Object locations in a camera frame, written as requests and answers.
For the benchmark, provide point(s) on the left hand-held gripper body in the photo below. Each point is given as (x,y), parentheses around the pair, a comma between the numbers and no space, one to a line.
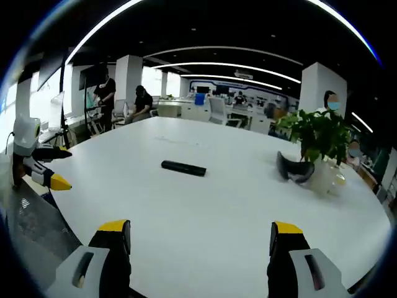
(26,133)

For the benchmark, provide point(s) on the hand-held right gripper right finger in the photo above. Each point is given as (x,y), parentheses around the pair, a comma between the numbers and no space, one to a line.
(297,267)

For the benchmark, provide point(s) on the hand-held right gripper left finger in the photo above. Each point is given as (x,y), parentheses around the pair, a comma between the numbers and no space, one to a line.
(93,267)

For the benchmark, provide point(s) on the black remote control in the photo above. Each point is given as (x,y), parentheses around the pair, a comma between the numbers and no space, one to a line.
(183,168)

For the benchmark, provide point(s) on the black tripod stand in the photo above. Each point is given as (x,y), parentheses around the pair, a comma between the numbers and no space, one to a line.
(65,124)

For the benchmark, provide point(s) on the grey mesh chair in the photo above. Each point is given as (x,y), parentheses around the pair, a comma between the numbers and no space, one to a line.
(37,229)

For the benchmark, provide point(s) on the grey office chair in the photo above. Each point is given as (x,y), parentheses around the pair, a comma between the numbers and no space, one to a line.
(119,110)

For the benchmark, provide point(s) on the white plant pot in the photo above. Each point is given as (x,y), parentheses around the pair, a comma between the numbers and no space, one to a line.
(325,180)

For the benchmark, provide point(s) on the dark grey headset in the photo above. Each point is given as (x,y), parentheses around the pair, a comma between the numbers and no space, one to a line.
(294,172)

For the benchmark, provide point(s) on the white office counter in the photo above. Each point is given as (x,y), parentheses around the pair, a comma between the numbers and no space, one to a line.
(173,108)

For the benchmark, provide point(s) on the green leafy plant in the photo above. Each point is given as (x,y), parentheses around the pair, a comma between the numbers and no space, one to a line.
(322,133)

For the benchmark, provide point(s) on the blue box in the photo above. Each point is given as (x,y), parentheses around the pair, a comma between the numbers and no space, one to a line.
(200,100)

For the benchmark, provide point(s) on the ceiling light strip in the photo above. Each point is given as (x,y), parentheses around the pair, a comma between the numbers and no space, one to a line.
(217,63)
(217,75)
(361,121)

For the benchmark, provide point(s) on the white office chair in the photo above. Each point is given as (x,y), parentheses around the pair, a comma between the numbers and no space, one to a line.
(217,108)

